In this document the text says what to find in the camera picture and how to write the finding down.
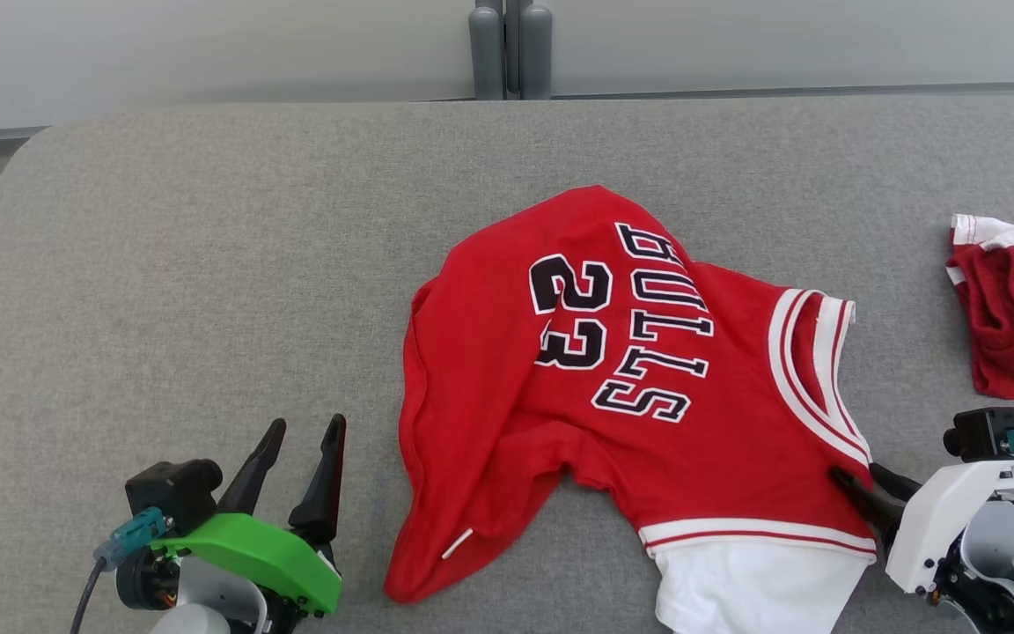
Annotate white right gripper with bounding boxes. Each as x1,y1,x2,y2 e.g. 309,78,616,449
828,460,1014,593

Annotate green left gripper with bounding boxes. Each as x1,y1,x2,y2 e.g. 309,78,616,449
152,414,347,615

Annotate red Bulls basketball jersey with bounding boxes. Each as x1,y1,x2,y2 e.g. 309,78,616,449
384,185,878,634

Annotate teal left camera connector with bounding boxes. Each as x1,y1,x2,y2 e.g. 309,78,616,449
93,507,173,571

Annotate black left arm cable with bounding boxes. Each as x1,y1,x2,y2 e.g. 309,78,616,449
70,559,107,634

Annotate grey metal partition post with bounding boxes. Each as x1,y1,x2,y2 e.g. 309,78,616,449
469,0,505,100
507,0,553,100

